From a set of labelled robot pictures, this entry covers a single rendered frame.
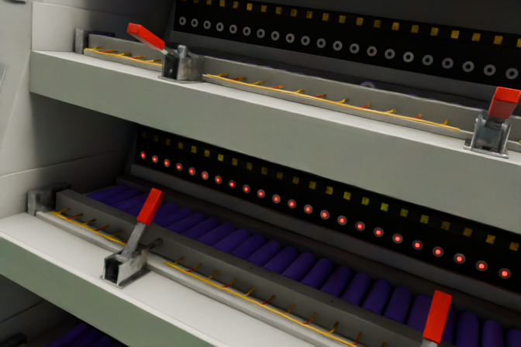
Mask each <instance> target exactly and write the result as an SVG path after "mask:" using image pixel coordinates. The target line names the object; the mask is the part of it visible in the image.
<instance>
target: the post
mask: <svg viewBox="0 0 521 347"><path fill-rule="evenodd" d="M31 2H41V3H47V4H51V5H61V6H67V7H71V8H77V9H87V10H92V11H97V12H107V13H112V14H117V15H127V16H132V17H137V18H142V19H152V20H154V31H153V34H154V35H155V36H157V37H158V38H160V39H161V40H163V37H164V32H165V29H166V27H167V22H168V19H169V16H170V13H171V9H172V5H173V3H174V0H26V2H21V1H16V0H0V63H2V64H7V65H8V66H7V68H6V72H5V76H4V79H3V82H2V86H1V89H0V176H2V175H6V174H12V173H16V172H20V171H24V170H31V169H34V168H38V167H45V166H49V165H52V164H56V163H63V162H67V161H71V160H77V159H80V158H85V157H89V156H95V155H99V154H103V153H109V152H113V151H115V152H116V159H115V170H114V181H113V185H115V186H116V177H118V176H121V175H123V173H124V170H125V167H126V162H127V160H128V157H129V152H130V149H131V146H132V143H133V139H134V136H135V133H136V128H137V125H138V123H136V122H131V121H129V120H125V119H121V118H118V117H115V116H112V115H107V114H105V113H102V112H97V111H94V110H91V109H88V108H83V107H81V106H78V105H73V104H70V103H67V102H64V101H60V100H57V99H54V98H49V97H46V96H43V95H41V94H36V93H32V92H30V91H29V77H30V51H31V49H30V37H31ZM43 300H45V299H44V298H42V297H41V296H39V295H37V294H35V293H33V292H32V291H30V290H28V289H26V288H25V287H23V286H21V285H19V284H17V283H16V282H14V281H12V280H10V279H9V278H7V277H5V276H3V275H1V274H0V322H2V321H4V320H6V319H8V318H10V317H12V316H13V315H15V314H18V313H19V312H21V311H24V310H25V309H27V308H29V307H31V306H33V305H34V304H37V303H39V302H41V301H43Z"/></svg>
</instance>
